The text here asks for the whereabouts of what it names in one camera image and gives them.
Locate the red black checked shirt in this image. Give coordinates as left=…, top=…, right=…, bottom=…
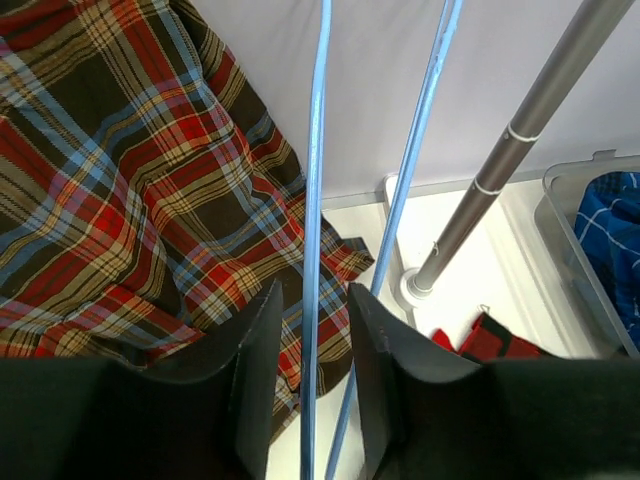
left=431, top=313, right=551, bottom=363

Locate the clear grey plastic bin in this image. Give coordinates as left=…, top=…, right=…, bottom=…
left=534, top=150, right=639, bottom=358

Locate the silver white clothes rack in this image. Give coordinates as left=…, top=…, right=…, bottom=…
left=382, top=0, right=636, bottom=326

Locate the blue plaid shirt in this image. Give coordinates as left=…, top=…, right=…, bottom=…
left=574, top=171, right=639, bottom=346

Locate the blue hanger holding red shirt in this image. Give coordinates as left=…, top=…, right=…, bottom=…
left=300, top=0, right=333, bottom=480

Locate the brown plaid shirt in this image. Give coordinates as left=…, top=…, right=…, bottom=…
left=0, top=0, right=376, bottom=446

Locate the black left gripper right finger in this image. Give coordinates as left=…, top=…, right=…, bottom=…
left=348, top=284, right=488, bottom=479

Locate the light blue hanger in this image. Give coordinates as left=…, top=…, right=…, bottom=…
left=325, top=0, right=464, bottom=479

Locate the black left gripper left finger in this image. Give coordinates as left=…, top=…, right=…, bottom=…
left=127, top=281, right=283, bottom=479

